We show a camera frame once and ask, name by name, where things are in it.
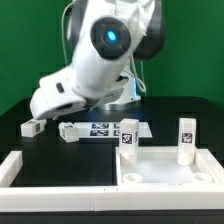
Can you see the white square tabletop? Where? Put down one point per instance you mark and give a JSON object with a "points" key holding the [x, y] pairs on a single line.
{"points": [[159, 165]]}

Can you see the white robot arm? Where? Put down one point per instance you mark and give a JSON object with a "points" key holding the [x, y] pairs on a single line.
{"points": [[104, 35]]}

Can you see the white marker tag sheet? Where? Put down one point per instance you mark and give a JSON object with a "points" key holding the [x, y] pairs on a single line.
{"points": [[109, 129]]}

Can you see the white U-shaped obstacle fence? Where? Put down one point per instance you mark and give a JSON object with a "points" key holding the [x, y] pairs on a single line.
{"points": [[131, 194]]}

